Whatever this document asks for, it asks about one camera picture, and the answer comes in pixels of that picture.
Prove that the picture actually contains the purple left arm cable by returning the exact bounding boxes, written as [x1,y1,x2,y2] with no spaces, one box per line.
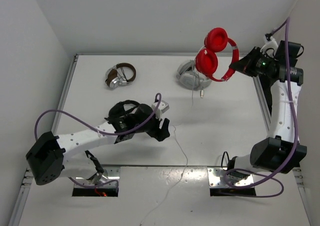
[34,93,162,187]

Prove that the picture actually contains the brown silver headphones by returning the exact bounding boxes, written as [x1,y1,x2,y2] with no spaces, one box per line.
[104,63,137,89]

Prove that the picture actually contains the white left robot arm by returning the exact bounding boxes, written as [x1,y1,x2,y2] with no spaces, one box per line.
[25,100,170,185]

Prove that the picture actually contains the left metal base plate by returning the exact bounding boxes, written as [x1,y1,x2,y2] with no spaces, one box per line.
[74,167,121,189]

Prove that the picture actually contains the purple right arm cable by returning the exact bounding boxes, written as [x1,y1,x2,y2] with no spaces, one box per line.
[224,17,301,198]

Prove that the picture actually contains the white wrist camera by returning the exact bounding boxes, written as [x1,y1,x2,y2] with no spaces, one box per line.
[151,100,170,120]
[260,33,278,53]

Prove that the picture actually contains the metal base plate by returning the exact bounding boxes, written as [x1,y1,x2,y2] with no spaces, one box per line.
[207,167,254,189]
[74,167,121,189]

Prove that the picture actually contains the white grey headphones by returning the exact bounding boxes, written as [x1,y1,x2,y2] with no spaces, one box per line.
[176,60,212,90]

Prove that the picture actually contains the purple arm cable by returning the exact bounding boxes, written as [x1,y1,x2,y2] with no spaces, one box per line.
[224,17,301,198]
[34,93,162,187]

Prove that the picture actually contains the black headphones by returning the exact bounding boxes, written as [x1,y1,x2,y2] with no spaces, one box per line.
[105,100,140,121]

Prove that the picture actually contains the aluminium table edge rail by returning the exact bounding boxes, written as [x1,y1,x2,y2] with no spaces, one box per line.
[8,54,79,226]

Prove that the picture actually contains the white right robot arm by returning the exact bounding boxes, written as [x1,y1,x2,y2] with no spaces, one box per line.
[224,41,307,179]

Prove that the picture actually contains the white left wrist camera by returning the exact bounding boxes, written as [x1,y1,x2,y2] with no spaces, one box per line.
[151,100,170,120]

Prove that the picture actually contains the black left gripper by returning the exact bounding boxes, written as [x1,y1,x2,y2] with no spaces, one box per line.
[134,110,169,140]

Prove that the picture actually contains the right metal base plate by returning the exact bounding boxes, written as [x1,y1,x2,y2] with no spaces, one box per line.
[207,167,254,189]

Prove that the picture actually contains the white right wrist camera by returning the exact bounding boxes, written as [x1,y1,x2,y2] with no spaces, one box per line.
[260,33,278,53]

